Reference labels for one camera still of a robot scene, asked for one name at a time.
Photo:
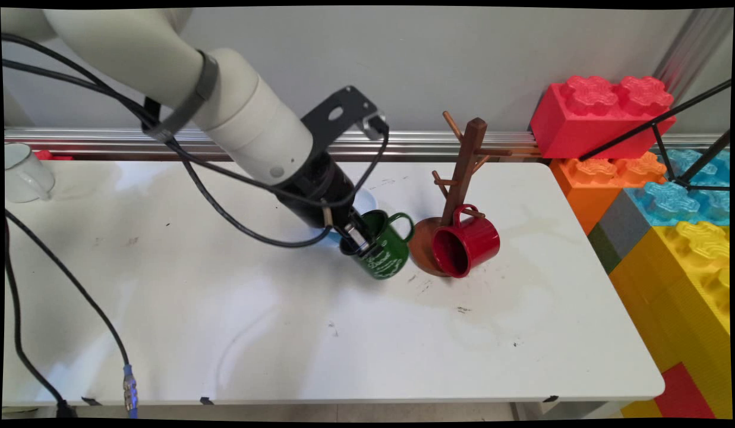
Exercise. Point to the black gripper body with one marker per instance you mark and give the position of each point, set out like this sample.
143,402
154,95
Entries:
319,193

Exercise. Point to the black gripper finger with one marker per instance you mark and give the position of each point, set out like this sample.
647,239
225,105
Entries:
348,245
356,236

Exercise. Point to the green enamel mug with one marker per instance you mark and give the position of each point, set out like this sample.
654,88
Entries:
388,258

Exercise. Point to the blue and white bowl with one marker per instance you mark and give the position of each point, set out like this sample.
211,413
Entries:
367,201

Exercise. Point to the red enamel mug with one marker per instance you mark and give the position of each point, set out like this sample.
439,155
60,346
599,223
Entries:
474,244

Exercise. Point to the brown wooden mug tree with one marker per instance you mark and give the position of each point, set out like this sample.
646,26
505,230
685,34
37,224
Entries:
465,160

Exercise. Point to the big orange toy brick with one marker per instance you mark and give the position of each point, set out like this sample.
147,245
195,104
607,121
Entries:
587,190

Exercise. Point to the big dark green toy brick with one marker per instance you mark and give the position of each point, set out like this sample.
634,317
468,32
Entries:
603,249

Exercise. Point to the big red toy brick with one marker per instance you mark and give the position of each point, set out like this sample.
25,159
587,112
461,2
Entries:
581,125

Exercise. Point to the big grey toy brick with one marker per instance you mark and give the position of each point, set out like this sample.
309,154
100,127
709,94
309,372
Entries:
622,226

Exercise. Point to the small red object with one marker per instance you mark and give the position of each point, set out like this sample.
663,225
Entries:
52,156

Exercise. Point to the white mug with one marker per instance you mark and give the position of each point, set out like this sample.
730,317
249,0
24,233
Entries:
22,175

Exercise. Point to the big cyan toy brick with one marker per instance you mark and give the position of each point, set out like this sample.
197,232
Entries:
670,202

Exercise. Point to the black tripod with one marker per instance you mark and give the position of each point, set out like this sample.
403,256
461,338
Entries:
658,120

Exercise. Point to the big yellow toy brick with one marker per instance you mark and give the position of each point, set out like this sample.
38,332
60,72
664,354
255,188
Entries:
676,297

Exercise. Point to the flat red toy brick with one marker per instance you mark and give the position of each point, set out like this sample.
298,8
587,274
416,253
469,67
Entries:
682,392

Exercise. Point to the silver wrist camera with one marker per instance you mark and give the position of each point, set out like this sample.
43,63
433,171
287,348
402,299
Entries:
374,125

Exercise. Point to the horizontal aluminium rail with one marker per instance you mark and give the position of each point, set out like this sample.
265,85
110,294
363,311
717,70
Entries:
415,142

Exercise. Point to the slanted aluminium post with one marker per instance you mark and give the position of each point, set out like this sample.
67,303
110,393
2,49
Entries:
694,47

